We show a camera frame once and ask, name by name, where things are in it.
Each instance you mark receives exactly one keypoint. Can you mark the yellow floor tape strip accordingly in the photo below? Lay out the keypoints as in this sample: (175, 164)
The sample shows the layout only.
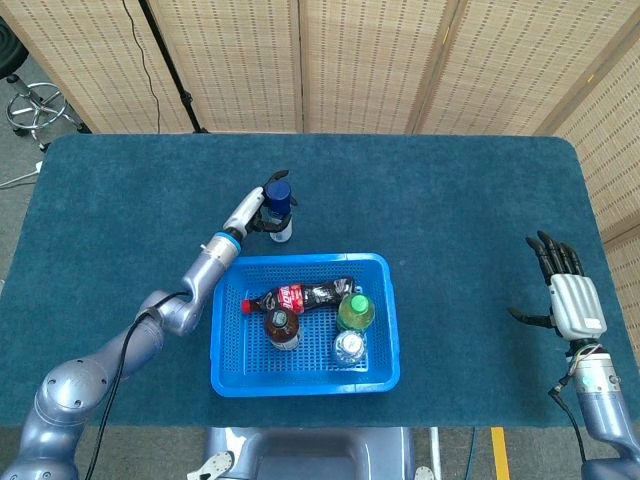
(500, 450)

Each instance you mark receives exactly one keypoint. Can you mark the white bottle blue cap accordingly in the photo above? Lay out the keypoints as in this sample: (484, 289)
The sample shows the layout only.
(278, 195)

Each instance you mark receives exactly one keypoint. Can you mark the bamboo folding screen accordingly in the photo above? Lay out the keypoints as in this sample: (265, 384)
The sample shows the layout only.
(350, 60)

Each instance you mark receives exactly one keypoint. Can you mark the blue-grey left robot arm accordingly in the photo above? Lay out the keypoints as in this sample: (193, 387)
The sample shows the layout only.
(200, 280)

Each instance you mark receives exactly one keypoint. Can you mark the black stool chrome base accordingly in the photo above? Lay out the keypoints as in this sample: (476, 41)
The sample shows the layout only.
(35, 107)

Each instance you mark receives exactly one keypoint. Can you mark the green soda bottle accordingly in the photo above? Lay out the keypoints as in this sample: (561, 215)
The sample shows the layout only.
(356, 312)

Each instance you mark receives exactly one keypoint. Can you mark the dark blue table mat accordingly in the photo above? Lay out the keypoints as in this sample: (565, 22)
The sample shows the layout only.
(450, 225)

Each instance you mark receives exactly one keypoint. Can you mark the black tripod stand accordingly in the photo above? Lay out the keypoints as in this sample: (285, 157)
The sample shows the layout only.
(170, 65)

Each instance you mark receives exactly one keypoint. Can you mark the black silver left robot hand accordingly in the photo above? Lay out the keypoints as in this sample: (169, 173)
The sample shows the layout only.
(245, 210)

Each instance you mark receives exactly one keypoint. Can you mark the blue plastic basket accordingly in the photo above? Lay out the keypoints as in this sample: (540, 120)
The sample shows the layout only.
(225, 380)

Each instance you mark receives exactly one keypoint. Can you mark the cola bottle red cap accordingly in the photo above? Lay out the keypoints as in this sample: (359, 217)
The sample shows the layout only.
(292, 297)

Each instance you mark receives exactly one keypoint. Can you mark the blue-grey robot torso base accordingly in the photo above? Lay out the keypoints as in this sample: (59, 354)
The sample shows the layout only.
(300, 450)

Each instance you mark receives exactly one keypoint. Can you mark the white table leg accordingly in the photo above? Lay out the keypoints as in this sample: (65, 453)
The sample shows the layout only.
(436, 450)

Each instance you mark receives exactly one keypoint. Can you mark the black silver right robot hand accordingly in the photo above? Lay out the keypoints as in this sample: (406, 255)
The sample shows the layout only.
(577, 305)

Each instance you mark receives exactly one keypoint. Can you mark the clear water bottle white cap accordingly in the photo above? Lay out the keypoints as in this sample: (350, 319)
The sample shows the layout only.
(350, 347)

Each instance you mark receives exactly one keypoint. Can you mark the brown tea bottle black cap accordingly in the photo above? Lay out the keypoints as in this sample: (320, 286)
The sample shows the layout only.
(282, 330)

